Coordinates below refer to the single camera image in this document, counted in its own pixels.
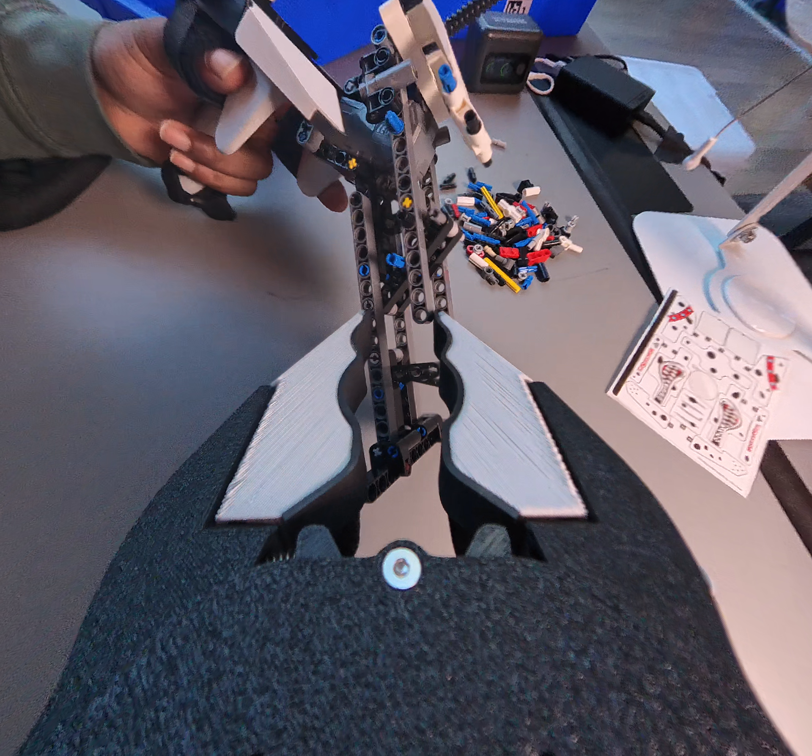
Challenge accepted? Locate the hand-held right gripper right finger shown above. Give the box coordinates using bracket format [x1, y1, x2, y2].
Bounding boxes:
[432, 312, 590, 525]

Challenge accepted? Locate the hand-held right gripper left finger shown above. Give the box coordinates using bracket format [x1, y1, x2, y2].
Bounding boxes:
[216, 312, 381, 531]

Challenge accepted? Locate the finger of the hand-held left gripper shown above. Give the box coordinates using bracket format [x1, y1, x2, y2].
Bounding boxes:
[235, 3, 350, 138]

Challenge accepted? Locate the toy brick model car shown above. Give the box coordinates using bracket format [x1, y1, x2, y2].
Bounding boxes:
[299, 0, 554, 503]

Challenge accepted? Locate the person's left forearm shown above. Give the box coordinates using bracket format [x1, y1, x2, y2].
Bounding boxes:
[0, 0, 134, 230]

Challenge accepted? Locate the person's left hand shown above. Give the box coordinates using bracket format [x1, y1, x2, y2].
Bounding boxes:
[92, 18, 350, 214]

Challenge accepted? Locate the sticker sheet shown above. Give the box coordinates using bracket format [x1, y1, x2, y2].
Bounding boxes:
[607, 288, 795, 498]

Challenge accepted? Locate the small black box device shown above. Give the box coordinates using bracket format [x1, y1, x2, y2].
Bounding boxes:
[464, 11, 544, 95]

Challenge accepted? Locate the pile of small brick pieces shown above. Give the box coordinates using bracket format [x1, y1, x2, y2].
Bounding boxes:
[444, 170, 584, 295]

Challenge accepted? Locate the book stand with white base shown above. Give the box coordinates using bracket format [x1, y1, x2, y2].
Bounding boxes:
[631, 65, 812, 366]

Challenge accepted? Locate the black power brick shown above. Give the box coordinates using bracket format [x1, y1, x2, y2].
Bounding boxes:
[552, 56, 658, 138]

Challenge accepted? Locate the small white stand base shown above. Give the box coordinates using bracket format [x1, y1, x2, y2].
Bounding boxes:
[622, 56, 757, 173]

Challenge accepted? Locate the white cable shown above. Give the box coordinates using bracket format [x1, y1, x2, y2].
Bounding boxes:
[526, 56, 567, 99]

